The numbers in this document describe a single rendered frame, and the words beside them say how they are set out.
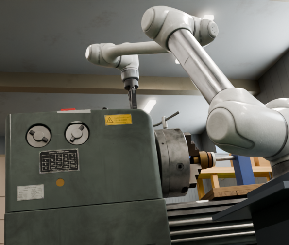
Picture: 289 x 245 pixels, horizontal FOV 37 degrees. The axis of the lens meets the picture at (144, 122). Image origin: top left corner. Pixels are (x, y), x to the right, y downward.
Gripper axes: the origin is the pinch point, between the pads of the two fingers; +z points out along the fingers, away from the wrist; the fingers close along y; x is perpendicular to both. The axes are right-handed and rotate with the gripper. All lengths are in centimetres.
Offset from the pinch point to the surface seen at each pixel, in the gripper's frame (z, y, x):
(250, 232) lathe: 62, -31, -38
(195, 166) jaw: 30.4, -16.0, -22.7
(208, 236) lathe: 62, -28, -20
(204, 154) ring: 25.0, -16.0, -28.0
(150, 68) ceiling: -235, 436, -100
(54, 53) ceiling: -239, 379, 52
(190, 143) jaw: 20.4, -19.3, -21.4
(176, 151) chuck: 25.7, -28.0, -12.2
